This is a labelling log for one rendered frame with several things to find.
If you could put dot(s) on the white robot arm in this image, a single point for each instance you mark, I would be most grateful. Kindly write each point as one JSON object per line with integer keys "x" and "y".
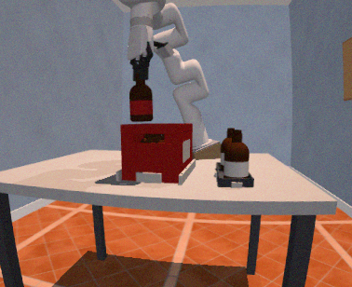
{"x": 145, "y": 12}

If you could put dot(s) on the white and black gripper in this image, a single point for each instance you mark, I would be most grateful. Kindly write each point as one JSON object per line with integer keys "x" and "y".
{"x": 141, "y": 38}

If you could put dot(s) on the dark red crate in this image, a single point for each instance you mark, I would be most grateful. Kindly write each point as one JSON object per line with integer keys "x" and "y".
{"x": 169, "y": 158}

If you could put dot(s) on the brown glass bottle with white label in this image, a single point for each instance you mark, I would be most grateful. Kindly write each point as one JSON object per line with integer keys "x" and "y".
{"x": 236, "y": 158}

